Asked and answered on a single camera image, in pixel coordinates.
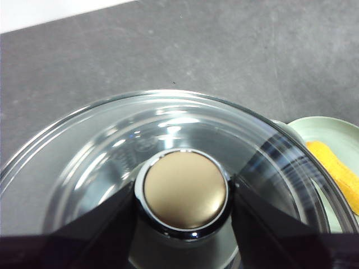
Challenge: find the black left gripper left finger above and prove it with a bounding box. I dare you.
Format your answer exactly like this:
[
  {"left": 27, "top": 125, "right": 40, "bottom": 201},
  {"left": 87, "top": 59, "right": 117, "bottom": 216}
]
[{"left": 0, "top": 181, "right": 139, "bottom": 269}]

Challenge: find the pale green round plate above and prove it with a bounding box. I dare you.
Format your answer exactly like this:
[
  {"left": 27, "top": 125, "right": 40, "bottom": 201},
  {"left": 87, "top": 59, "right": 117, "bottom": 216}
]
[{"left": 287, "top": 116, "right": 359, "bottom": 234}]

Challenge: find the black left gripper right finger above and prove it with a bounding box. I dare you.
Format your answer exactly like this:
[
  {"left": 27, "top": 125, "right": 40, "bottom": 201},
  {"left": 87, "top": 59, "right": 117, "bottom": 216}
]
[{"left": 231, "top": 181, "right": 359, "bottom": 269}]

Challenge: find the glass lid with green knob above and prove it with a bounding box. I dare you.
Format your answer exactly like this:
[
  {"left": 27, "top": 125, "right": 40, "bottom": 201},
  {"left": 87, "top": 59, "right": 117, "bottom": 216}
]
[{"left": 0, "top": 89, "right": 359, "bottom": 269}]

